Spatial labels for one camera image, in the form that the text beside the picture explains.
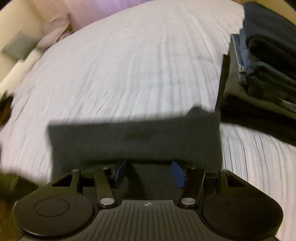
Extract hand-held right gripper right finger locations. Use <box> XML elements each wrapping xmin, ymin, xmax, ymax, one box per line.
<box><xmin>171</xmin><ymin>160</ymin><xmax>248</xmax><ymax>207</ymax></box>

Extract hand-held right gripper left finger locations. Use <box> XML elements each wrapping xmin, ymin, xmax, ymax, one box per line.
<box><xmin>52</xmin><ymin>160</ymin><xmax>129</xmax><ymax>208</ymax></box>

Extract dark grey pants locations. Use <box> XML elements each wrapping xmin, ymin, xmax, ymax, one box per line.
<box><xmin>48</xmin><ymin>106</ymin><xmax>224</xmax><ymax>202</ymax></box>

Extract folded black garment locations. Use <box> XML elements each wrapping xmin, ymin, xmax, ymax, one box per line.
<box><xmin>216</xmin><ymin>52</ymin><xmax>296</xmax><ymax>148</ymax></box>

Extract white quilted bed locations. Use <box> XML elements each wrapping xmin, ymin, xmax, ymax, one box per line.
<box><xmin>0</xmin><ymin>0</ymin><xmax>296</xmax><ymax>238</ymax></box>

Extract folded blue jeans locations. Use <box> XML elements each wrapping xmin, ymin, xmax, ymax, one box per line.
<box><xmin>231</xmin><ymin>33</ymin><xmax>296</xmax><ymax>112</ymax></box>

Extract lavender pillow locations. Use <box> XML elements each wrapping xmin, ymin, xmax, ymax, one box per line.
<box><xmin>37</xmin><ymin>13</ymin><xmax>75</xmax><ymax>52</ymax></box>

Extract grey cushion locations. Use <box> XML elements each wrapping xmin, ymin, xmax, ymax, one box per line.
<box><xmin>2</xmin><ymin>32</ymin><xmax>36</xmax><ymax>59</ymax></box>

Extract folded dark navy garment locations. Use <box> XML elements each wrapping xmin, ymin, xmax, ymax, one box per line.
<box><xmin>239</xmin><ymin>2</ymin><xmax>296</xmax><ymax>77</ymax></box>

